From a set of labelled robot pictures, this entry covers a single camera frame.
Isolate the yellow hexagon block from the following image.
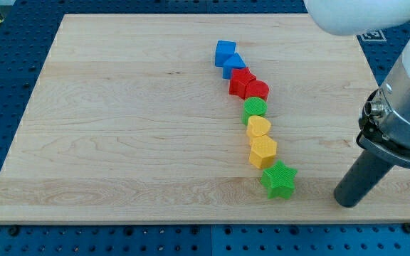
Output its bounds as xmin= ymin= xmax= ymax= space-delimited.
xmin=248 ymin=135 xmax=278 ymax=169

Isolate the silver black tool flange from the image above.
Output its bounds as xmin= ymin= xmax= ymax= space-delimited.
xmin=357 ymin=58 xmax=410 ymax=169

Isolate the light wooden board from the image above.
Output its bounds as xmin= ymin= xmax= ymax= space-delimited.
xmin=0 ymin=14 xmax=410 ymax=225

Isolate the red circle block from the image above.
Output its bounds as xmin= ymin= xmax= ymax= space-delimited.
xmin=245 ymin=80 xmax=270 ymax=101

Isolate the fiducial marker tag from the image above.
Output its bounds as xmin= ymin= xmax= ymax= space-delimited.
xmin=359 ymin=30 xmax=387 ymax=43

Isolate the green circle block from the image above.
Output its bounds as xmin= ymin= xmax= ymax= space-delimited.
xmin=241 ymin=97 xmax=268 ymax=125

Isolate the green star block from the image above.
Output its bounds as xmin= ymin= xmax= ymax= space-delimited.
xmin=261 ymin=160 xmax=298 ymax=199

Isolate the red star block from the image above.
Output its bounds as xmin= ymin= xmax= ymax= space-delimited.
xmin=228 ymin=68 xmax=256 ymax=100

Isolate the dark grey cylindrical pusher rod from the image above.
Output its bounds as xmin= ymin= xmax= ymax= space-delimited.
xmin=334 ymin=150 xmax=394 ymax=208

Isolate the yellow heart block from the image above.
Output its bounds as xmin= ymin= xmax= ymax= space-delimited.
xmin=246 ymin=115 xmax=271 ymax=139

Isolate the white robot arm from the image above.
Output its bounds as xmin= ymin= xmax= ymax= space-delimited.
xmin=305 ymin=0 xmax=410 ymax=208

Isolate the blue cube block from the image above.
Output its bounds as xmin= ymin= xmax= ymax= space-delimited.
xmin=214 ymin=40 xmax=236 ymax=67

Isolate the blue triangle block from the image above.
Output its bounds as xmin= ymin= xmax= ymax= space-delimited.
xmin=222 ymin=53 xmax=246 ymax=80

